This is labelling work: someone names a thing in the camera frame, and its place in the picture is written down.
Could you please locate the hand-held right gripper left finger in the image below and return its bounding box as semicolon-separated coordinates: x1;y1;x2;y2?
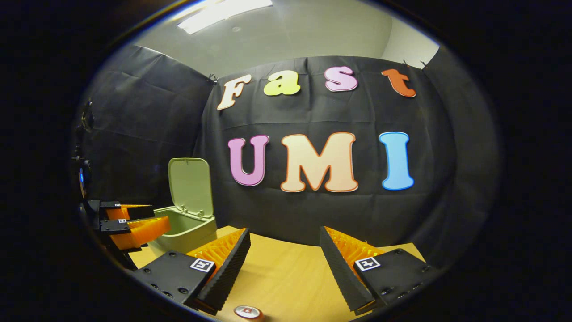
126;228;251;314

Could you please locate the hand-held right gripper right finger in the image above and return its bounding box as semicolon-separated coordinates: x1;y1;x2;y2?
319;226;443;316

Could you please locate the red pop can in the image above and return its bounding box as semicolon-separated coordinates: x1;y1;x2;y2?
234;305;265;322

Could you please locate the pale green garbage bin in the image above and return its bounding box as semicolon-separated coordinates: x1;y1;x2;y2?
147;157;218;258

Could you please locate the wooden desktop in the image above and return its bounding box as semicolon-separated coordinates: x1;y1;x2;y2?
130;226;425;322

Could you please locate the black backdrop cloth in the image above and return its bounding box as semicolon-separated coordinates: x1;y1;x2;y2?
74;42;501;269

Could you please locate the rectangular ceiling light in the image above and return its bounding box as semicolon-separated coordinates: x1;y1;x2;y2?
177;0;273;35

